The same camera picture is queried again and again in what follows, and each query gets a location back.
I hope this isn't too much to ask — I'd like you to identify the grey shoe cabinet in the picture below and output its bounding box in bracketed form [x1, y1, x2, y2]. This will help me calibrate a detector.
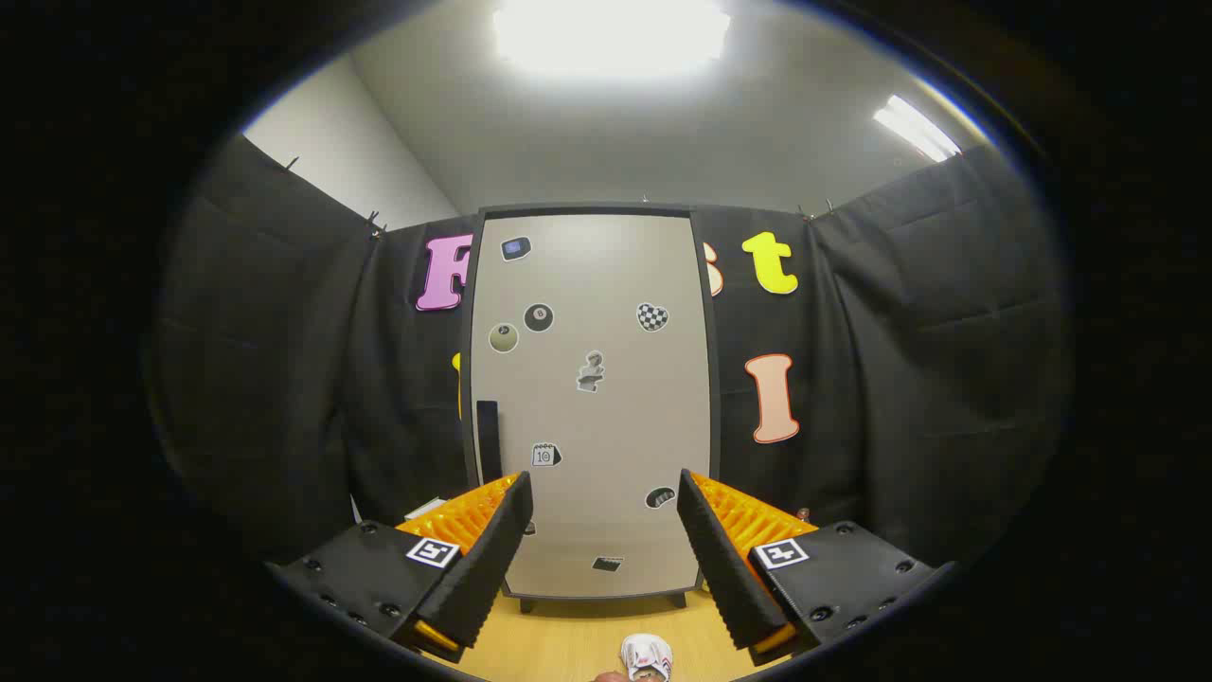
[459, 203, 723, 613]

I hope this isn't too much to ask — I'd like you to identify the ceiling light panel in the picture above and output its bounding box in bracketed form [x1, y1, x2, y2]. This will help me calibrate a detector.
[492, 0, 733, 79]

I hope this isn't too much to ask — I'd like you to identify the black backdrop cloth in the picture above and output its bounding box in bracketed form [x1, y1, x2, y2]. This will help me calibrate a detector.
[151, 133, 1076, 569]

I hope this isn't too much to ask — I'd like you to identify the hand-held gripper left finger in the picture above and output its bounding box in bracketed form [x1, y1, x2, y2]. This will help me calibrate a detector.
[268, 471, 534, 664]

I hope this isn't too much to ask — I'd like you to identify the ceiling light strip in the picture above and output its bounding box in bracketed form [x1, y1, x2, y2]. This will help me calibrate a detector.
[872, 94, 963, 163]

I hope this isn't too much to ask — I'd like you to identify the white canvas shoe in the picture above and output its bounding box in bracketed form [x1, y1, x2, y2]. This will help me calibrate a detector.
[620, 634, 674, 682]

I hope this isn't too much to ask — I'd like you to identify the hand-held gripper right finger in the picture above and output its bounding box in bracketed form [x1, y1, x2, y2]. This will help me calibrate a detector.
[676, 468, 957, 667]

